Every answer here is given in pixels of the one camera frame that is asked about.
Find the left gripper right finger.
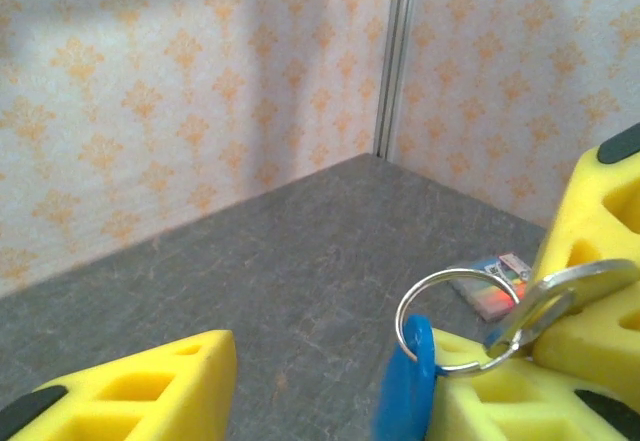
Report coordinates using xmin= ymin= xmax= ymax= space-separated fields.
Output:
xmin=425 ymin=328 xmax=640 ymax=441

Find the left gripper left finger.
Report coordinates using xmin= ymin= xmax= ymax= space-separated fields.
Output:
xmin=0 ymin=329 xmax=239 ymax=441

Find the silver key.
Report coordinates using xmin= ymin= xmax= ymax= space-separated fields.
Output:
xmin=487 ymin=259 xmax=640 ymax=357

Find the blue key tag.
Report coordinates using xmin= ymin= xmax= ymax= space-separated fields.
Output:
xmin=374 ymin=314 xmax=441 ymax=441

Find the pack of coloured markers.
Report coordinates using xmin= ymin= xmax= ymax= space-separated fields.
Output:
xmin=449 ymin=252 xmax=534 ymax=321

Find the aluminium frame post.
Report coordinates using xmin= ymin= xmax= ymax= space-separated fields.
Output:
xmin=374 ymin=0 xmax=419 ymax=160

